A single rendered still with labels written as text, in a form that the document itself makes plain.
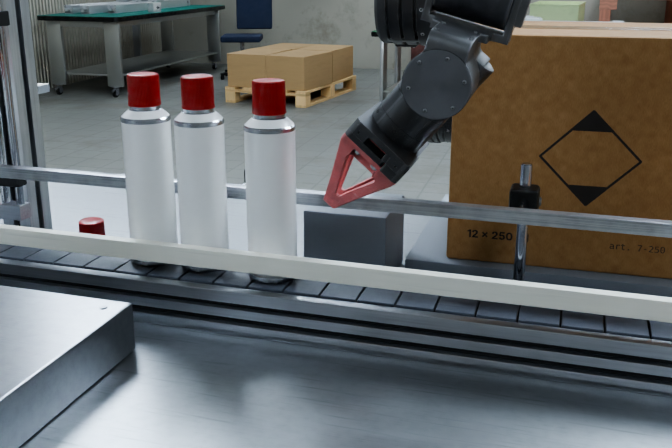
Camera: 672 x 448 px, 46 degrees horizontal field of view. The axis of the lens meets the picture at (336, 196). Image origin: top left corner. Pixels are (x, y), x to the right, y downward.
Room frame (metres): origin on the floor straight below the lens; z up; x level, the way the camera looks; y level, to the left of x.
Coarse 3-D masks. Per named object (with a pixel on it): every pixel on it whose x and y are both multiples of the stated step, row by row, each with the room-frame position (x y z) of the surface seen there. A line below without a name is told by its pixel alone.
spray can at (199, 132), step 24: (192, 96) 0.79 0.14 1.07; (192, 120) 0.78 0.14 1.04; (216, 120) 0.79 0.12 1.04; (192, 144) 0.78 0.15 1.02; (216, 144) 0.79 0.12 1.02; (192, 168) 0.78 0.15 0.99; (216, 168) 0.79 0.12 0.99; (192, 192) 0.78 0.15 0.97; (216, 192) 0.79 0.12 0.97; (192, 216) 0.78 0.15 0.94; (216, 216) 0.79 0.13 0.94; (192, 240) 0.78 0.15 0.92; (216, 240) 0.79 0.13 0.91
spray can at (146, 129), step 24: (144, 72) 0.83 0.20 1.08; (144, 96) 0.81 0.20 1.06; (120, 120) 0.81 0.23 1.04; (144, 120) 0.80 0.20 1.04; (168, 120) 0.82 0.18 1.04; (144, 144) 0.80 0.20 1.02; (168, 144) 0.81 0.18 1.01; (144, 168) 0.80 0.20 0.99; (168, 168) 0.81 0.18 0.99; (144, 192) 0.80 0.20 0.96; (168, 192) 0.81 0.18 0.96; (144, 216) 0.80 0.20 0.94; (168, 216) 0.81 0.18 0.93; (168, 240) 0.81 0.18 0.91; (144, 264) 0.80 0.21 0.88
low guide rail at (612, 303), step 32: (0, 224) 0.84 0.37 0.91; (128, 256) 0.78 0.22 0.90; (160, 256) 0.77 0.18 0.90; (192, 256) 0.76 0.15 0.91; (224, 256) 0.75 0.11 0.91; (256, 256) 0.74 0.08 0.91; (288, 256) 0.74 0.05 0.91; (384, 288) 0.70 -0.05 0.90; (416, 288) 0.69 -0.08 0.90; (448, 288) 0.68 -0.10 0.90; (480, 288) 0.67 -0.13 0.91; (512, 288) 0.66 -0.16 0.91; (544, 288) 0.66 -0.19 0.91; (576, 288) 0.65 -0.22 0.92
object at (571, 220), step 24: (0, 168) 0.91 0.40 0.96; (24, 168) 0.91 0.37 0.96; (48, 168) 0.91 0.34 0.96; (240, 192) 0.82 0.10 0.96; (312, 192) 0.80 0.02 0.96; (456, 216) 0.75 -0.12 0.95; (480, 216) 0.75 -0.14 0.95; (504, 216) 0.74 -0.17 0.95; (528, 216) 0.73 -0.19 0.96; (552, 216) 0.73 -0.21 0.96; (576, 216) 0.72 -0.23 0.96; (600, 216) 0.72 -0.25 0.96
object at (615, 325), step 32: (0, 256) 0.83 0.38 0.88; (32, 256) 0.83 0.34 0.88; (64, 256) 0.83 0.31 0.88; (96, 256) 0.83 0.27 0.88; (256, 288) 0.74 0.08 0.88; (288, 288) 0.74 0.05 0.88; (320, 288) 0.74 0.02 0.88; (352, 288) 0.74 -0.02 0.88; (512, 320) 0.67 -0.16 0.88; (544, 320) 0.66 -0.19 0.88; (576, 320) 0.66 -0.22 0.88; (608, 320) 0.66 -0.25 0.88; (640, 320) 0.66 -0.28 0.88
